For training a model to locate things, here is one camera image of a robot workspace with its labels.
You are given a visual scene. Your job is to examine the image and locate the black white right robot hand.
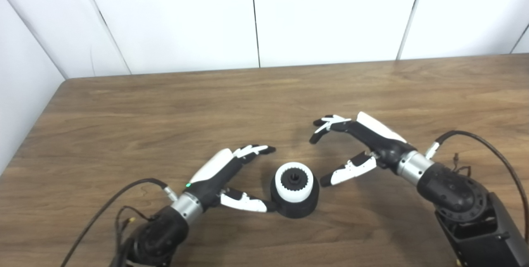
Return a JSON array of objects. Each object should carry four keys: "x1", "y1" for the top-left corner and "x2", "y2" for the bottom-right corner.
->
[{"x1": 309, "y1": 112, "x2": 417, "y2": 188}]

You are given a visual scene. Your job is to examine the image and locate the thin right arm wires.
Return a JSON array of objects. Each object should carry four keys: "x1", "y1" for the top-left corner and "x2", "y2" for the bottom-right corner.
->
[{"x1": 453, "y1": 153, "x2": 474, "y2": 176}]

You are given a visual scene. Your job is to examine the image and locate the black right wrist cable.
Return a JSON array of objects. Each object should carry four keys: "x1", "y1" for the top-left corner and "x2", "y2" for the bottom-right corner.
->
[{"x1": 425, "y1": 130, "x2": 529, "y2": 243}]

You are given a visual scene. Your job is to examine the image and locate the thin arm wires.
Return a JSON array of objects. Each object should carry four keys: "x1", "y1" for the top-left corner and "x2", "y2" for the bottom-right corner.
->
[
  {"x1": 115, "y1": 206, "x2": 153, "y2": 255},
  {"x1": 453, "y1": 153, "x2": 474, "y2": 176}
]

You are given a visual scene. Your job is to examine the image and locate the white plastic ring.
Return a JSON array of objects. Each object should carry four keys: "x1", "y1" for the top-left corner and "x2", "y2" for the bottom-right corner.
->
[{"x1": 275, "y1": 162, "x2": 314, "y2": 203}]

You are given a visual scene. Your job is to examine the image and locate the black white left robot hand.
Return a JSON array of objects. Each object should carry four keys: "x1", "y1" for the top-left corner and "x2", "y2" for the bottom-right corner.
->
[{"x1": 185, "y1": 144, "x2": 276, "y2": 213}]

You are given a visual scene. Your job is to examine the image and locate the round black part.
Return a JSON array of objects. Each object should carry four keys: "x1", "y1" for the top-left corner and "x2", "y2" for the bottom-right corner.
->
[{"x1": 270, "y1": 168, "x2": 320, "y2": 219}]

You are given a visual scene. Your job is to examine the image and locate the thin left arm wires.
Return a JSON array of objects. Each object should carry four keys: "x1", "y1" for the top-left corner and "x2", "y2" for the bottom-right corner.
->
[{"x1": 115, "y1": 206, "x2": 153, "y2": 255}]

